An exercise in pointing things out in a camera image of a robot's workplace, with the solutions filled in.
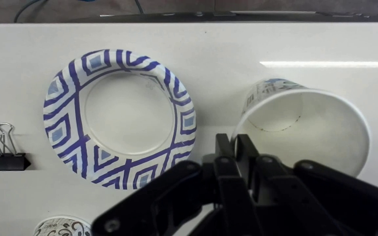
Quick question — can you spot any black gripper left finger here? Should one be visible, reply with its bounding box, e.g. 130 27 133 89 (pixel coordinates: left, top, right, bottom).
91 132 260 236

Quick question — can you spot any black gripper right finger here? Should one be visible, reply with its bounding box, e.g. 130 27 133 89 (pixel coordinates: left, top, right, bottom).
235 132 378 236

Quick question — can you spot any blue patterned paper plate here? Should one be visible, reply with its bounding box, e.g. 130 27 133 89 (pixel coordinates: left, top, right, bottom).
42 48 198 190

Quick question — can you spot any upside-down patterned paper cup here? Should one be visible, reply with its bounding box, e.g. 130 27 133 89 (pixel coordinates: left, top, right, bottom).
33 215 93 236

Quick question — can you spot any black binder clip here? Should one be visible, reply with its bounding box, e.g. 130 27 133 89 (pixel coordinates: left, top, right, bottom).
0 123 32 172

